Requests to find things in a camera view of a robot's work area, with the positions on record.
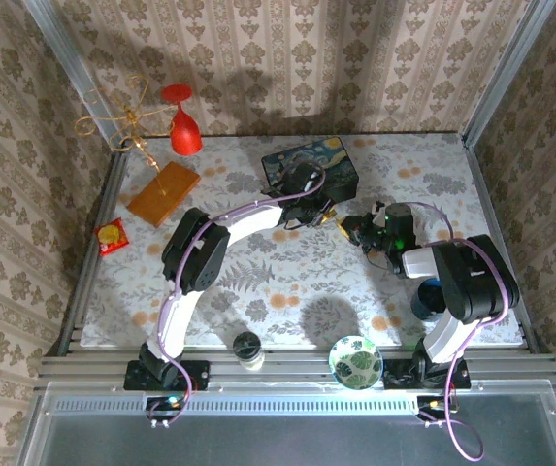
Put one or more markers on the aluminium side rail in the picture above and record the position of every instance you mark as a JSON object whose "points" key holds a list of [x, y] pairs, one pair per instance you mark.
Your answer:
{"points": [[112, 187], [487, 194]]}

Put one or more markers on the floral table mat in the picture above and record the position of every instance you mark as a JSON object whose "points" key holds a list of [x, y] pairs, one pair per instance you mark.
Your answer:
{"points": [[306, 272]]}

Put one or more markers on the leaf pattern bowl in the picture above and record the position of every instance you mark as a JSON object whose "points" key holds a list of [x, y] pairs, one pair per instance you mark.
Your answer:
{"points": [[355, 364]]}

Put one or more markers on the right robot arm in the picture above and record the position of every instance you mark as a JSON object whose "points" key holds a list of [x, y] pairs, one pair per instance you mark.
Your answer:
{"points": [[476, 286]]}

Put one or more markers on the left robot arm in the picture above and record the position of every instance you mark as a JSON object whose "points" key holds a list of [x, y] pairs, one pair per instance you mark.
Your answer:
{"points": [[195, 252]]}

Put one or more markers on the right aluminium side rail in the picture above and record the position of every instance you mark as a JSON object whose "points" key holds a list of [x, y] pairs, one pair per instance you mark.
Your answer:
{"points": [[487, 194]]}

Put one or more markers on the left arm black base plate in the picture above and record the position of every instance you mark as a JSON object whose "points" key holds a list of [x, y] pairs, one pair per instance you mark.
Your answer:
{"points": [[200, 376]]}

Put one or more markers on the starry night painted box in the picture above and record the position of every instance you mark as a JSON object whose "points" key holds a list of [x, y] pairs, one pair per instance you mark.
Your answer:
{"points": [[336, 160]]}

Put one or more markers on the red wine glass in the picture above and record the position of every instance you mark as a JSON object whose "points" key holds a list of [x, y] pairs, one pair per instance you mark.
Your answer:
{"points": [[185, 136]]}

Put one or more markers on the red snack packet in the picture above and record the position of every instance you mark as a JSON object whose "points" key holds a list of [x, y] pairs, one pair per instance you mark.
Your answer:
{"points": [[110, 236]]}

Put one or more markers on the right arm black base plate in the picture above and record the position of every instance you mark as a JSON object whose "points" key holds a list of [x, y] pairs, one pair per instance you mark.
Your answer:
{"points": [[394, 376]]}

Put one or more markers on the dark blue cup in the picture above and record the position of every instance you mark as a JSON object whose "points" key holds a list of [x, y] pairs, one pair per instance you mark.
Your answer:
{"points": [[425, 301]]}

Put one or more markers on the right aluminium corner post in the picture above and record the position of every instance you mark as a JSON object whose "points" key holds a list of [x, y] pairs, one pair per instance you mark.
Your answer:
{"points": [[505, 68]]}

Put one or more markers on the grey metal panel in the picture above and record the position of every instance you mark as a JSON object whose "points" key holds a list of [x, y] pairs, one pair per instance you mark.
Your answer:
{"points": [[282, 442]]}

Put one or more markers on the left aluminium side rail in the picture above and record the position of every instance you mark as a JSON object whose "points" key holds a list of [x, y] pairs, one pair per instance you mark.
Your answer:
{"points": [[112, 187]]}

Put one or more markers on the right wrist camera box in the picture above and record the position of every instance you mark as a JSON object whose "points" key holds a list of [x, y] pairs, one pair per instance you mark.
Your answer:
{"points": [[380, 211]]}

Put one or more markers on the aluminium frame cross rail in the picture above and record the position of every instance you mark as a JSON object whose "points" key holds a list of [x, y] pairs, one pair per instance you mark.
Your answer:
{"points": [[297, 369]]}

